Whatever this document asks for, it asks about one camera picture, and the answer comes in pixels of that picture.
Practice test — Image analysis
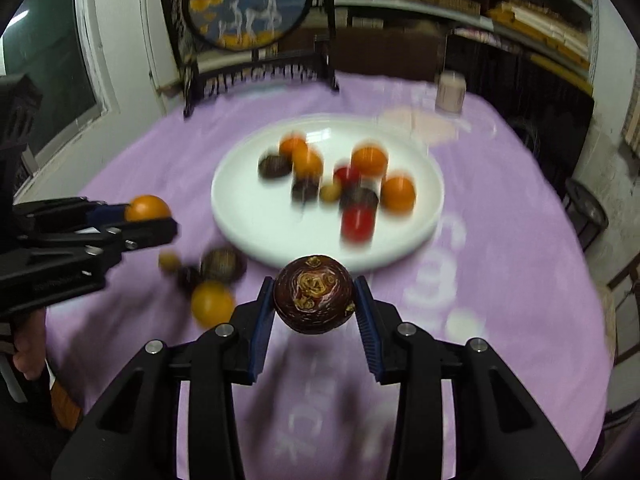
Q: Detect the brown wooden board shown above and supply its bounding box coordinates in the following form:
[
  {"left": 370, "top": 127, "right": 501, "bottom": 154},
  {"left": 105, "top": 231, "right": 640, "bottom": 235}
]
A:
[{"left": 330, "top": 35, "right": 446, "bottom": 81}]

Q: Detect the white plate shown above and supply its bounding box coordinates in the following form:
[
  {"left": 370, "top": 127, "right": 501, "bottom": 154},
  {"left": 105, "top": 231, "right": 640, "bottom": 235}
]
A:
[{"left": 210, "top": 116, "right": 446, "bottom": 271}]

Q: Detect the purple printed blanket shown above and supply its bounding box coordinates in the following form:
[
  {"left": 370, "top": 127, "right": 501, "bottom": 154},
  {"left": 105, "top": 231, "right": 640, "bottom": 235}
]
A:
[{"left": 45, "top": 71, "right": 613, "bottom": 480}]

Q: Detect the white board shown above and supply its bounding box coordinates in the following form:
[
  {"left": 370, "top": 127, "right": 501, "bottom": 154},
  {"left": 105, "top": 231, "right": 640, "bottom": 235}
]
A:
[{"left": 140, "top": 0, "right": 181, "bottom": 96}]

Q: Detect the window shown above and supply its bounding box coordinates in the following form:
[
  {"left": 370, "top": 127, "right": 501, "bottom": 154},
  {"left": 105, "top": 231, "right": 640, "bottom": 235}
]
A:
[{"left": 0, "top": 0, "right": 108, "bottom": 176}]

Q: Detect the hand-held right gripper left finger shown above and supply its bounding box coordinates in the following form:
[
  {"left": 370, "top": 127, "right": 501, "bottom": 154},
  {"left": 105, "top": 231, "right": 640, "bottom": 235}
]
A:
[{"left": 50, "top": 276, "right": 277, "bottom": 480}]

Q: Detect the person's left hand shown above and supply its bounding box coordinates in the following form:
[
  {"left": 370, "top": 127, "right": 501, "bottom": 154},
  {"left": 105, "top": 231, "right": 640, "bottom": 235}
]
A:
[{"left": 11, "top": 307, "right": 51, "bottom": 381}]

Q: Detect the red tomato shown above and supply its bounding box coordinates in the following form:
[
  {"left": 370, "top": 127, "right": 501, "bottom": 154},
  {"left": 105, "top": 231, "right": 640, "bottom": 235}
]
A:
[
  {"left": 333, "top": 164, "right": 362, "bottom": 187},
  {"left": 341, "top": 207, "right": 376, "bottom": 243}
]

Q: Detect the dark red cherry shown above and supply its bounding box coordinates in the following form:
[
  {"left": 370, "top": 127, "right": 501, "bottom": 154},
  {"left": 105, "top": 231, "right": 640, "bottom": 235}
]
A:
[
  {"left": 291, "top": 177, "right": 321, "bottom": 206},
  {"left": 176, "top": 266, "right": 203, "bottom": 293}
]

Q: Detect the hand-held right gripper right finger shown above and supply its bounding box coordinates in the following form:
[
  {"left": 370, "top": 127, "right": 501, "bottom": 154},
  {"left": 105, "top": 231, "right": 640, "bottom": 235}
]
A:
[{"left": 352, "top": 275, "right": 583, "bottom": 480}]

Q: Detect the black round stool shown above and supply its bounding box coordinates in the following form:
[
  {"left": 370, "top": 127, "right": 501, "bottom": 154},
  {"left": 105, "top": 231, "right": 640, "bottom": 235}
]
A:
[{"left": 565, "top": 178, "right": 610, "bottom": 253}]

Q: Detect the orange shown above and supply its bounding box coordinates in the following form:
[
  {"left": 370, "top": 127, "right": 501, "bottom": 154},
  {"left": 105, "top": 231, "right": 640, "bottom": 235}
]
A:
[
  {"left": 381, "top": 175, "right": 417, "bottom": 213},
  {"left": 190, "top": 281, "right": 236, "bottom": 326},
  {"left": 124, "top": 195, "right": 172, "bottom": 223},
  {"left": 351, "top": 144, "right": 390, "bottom": 177},
  {"left": 278, "top": 133, "right": 307, "bottom": 158},
  {"left": 291, "top": 146, "right": 325, "bottom": 178}
]

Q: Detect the round decorative deer screen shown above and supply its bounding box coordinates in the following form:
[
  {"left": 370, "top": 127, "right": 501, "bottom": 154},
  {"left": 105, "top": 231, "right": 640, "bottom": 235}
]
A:
[{"left": 157, "top": 0, "right": 341, "bottom": 118}]

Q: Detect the dark brown water chestnut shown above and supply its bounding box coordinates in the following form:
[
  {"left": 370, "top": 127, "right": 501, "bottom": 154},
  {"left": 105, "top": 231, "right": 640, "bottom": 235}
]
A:
[
  {"left": 257, "top": 154, "right": 292, "bottom": 181},
  {"left": 200, "top": 248, "right": 248, "bottom": 283},
  {"left": 272, "top": 255, "right": 357, "bottom": 335},
  {"left": 339, "top": 186, "right": 380, "bottom": 213}
]

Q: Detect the wooden chair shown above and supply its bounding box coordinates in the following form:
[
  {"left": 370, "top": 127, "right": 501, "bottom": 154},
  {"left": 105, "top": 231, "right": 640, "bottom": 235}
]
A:
[{"left": 602, "top": 255, "right": 640, "bottom": 366}]

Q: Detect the black flat panel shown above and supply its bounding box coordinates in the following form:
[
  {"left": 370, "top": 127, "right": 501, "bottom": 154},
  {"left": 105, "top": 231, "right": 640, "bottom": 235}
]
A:
[{"left": 445, "top": 30, "right": 596, "bottom": 161}]

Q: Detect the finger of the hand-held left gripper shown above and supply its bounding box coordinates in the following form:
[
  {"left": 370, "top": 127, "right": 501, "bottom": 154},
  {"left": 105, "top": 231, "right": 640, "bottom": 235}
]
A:
[
  {"left": 12, "top": 196, "right": 131, "bottom": 233},
  {"left": 30, "top": 217, "right": 179, "bottom": 257}
]

